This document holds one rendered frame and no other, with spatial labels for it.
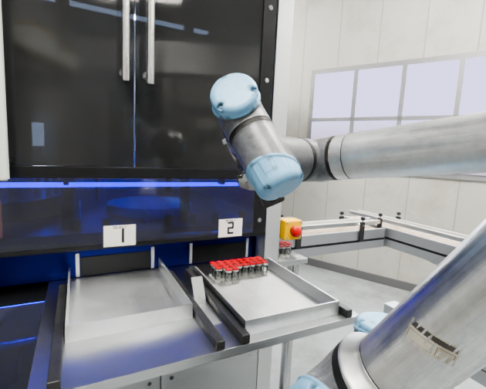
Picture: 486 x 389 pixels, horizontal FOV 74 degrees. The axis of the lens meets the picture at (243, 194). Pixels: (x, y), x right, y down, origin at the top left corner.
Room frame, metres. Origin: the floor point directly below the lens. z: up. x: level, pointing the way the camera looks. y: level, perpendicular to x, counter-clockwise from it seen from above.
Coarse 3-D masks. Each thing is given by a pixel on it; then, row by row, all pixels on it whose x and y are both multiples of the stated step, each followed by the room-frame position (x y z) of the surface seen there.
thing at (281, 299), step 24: (216, 288) 0.80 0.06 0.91; (240, 288) 0.88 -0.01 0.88; (264, 288) 0.89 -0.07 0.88; (288, 288) 0.90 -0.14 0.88; (312, 288) 0.85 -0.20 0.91; (240, 312) 0.74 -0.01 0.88; (264, 312) 0.75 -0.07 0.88; (288, 312) 0.69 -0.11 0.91; (312, 312) 0.72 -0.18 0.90; (336, 312) 0.76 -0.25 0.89
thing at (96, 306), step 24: (72, 288) 0.83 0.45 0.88; (96, 288) 0.84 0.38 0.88; (120, 288) 0.85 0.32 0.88; (144, 288) 0.85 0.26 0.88; (168, 288) 0.86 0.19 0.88; (72, 312) 0.71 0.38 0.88; (96, 312) 0.71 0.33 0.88; (120, 312) 0.72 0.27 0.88; (144, 312) 0.66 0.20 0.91; (168, 312) 0.68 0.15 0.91; (192, 312) 0.71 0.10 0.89; (72, 336) 0.60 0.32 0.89; (96, 336) 0.62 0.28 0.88
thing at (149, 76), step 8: (152, 0) 0.86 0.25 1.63; (152, 8) 0.86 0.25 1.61; (152, 16) 0.86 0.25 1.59; (152, 24) 0.86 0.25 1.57; (152, 32) 0.86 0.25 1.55; (152, 40) 0.86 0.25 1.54; (152, 48) 0.86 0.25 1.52; (152, 56) 0.86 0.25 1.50; (152, 64) 0.86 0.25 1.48; (144, 72) 0.92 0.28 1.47; (152, 72) 0.86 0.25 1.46; (152, 80) 0.86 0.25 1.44
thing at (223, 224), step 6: (222, 222) 1.02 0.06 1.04; (234, 222) 1.04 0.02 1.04; (240, 222) 1.05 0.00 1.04; (222, 228) 1.02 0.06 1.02; (234, 228) 1.04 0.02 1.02; (240, 228) 1.05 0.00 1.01; (222, 234) 1.02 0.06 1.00; (228, 234) 1.03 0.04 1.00; (234, 234) 1.04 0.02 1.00; (240, 234) 1.05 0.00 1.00
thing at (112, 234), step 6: (108, 228) 0.87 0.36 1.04; (114, 228) 0.87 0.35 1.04; (120, 228) 0.88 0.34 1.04; (126, 228) 0.89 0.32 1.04; (132, 228) 0.90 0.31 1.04; (108, 234) 0.87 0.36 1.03; (114, 234) 0.87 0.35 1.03; (120, 234) 0.88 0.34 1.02; (126, 234) 0.89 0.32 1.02; (132, 234) 0.89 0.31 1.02; (108, 240) 0.87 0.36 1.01; (114, 240) 0.87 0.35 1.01; (120, 240) 0.88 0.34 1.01; (126, 240) 0.89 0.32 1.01; (132, 240) 0.90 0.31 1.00; (108, 246) 0.87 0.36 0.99
